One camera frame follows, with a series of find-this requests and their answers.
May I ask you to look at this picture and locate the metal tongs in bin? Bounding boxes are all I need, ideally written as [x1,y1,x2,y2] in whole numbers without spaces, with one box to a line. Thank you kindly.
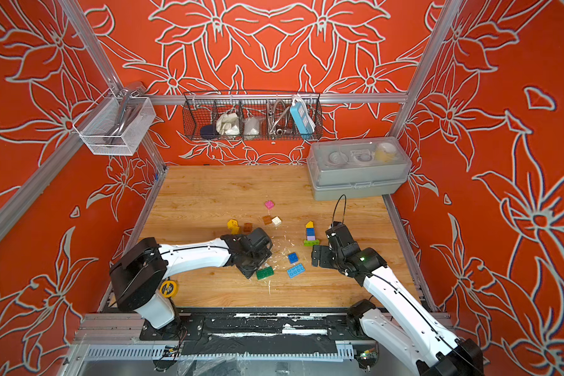
[107,81,147,145]

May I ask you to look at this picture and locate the dark green lego plate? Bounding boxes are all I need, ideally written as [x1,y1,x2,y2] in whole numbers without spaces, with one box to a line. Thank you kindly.
[256,266,274,280]

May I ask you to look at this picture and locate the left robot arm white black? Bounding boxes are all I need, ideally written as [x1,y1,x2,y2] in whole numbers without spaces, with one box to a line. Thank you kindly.
[109,228,274,329]

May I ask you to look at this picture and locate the lime green lego brick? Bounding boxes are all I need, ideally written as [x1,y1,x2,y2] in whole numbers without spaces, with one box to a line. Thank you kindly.
[303,240,321,247]

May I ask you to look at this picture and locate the aluminium frame post left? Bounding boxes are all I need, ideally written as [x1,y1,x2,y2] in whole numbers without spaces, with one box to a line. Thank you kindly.
[60,1,166,172]

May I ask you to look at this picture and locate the tape roll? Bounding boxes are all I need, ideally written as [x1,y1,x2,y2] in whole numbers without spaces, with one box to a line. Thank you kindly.
[159,280,179,299]

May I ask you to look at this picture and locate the white crumpled bag in basket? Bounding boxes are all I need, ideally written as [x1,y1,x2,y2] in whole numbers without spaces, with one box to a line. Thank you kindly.
[216,112,241,136]

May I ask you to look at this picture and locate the aluminium frame rail left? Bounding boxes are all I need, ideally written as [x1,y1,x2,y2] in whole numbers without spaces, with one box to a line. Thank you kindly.
[0,135,83,242]

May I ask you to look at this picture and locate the grey plastic storage box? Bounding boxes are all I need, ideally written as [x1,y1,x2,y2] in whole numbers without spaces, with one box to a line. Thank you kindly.
[307,137,412,201]

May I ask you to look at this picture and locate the aluminium frame post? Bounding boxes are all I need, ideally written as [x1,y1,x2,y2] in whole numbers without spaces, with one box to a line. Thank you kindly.
[60,1,166,172]
[387,0,462,138]

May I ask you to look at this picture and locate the black wire wall basket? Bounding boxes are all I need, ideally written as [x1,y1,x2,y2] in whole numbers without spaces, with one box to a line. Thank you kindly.
[183,90,324,141]

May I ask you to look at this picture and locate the aluminium rear rail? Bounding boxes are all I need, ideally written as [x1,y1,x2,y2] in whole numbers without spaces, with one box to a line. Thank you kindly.
[147,92,407,106]

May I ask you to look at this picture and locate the clear plastic wall bin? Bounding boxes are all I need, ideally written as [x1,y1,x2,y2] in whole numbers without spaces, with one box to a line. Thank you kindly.
[74,81,156,157]

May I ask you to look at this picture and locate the light blue lego plate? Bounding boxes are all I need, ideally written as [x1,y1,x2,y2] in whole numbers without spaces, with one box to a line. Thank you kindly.
[287,263,306,279]

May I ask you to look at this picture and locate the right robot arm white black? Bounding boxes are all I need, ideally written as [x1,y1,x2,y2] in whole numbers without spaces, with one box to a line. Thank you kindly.
[312,221,484,375]

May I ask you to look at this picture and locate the light blue box in basket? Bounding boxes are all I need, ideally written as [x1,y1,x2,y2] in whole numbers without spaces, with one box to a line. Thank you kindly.
[290,95,316,139]

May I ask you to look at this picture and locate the aluminium frame post right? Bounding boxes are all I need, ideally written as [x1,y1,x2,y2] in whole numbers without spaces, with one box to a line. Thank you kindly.
[387,0,462,138]

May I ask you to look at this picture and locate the dark blue lego brick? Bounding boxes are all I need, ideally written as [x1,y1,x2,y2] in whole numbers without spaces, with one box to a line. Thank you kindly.
[288,252,299,264]

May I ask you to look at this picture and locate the yellow lego brick rear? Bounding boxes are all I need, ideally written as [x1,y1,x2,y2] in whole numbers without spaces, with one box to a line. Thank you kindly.
[227,219,239,230]

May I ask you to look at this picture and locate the white lego brick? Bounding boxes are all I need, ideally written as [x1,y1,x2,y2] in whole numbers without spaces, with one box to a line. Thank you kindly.
[272,216,282,227]

